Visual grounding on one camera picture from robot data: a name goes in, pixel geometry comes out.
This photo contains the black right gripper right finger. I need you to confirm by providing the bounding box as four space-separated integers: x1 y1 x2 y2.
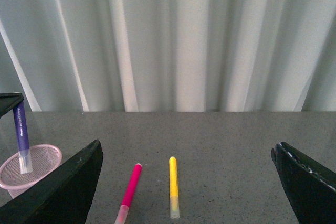
271 142 335 223

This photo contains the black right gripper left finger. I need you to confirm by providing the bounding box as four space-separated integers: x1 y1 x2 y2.
1 140 103 223

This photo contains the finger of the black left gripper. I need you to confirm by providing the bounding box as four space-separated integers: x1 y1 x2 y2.
0 93 24 117

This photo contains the purple marker pen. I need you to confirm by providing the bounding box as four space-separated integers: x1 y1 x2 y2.
13 102 33 174

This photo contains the pink marker pen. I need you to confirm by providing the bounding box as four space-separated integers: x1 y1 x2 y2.
114 163 142 224

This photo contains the pink mesh pen cup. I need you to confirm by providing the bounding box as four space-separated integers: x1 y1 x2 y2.
1 144 62 198

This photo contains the white pleated curtain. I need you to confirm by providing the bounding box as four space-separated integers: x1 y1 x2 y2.
1 0 335 112

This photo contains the yellow marker pen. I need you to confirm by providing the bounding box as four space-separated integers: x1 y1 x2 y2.
169 156 180 219

